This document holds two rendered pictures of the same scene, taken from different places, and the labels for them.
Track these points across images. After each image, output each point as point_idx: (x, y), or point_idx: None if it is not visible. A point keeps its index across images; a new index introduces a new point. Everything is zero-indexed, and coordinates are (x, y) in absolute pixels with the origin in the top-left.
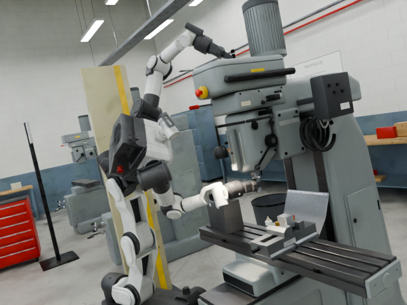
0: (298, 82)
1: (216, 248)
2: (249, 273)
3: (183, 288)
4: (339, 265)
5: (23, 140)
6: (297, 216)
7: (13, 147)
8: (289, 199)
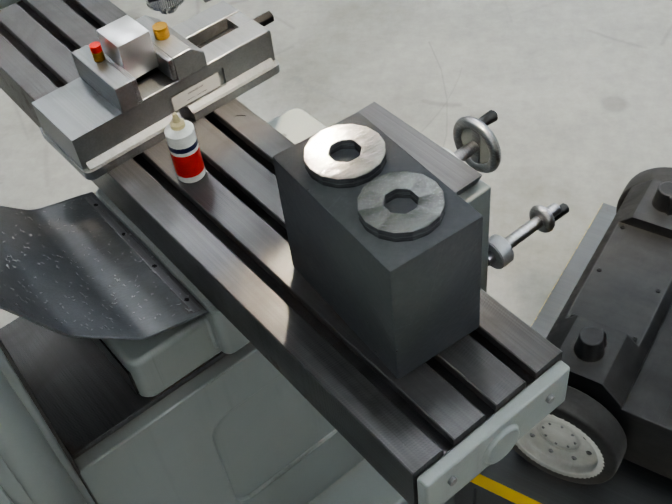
0: None
1: None
2: (306, 135)
3: (600, 329)
4: (82, 1)
5: None
6: (36, 281)
7: None
8: (5, 298)
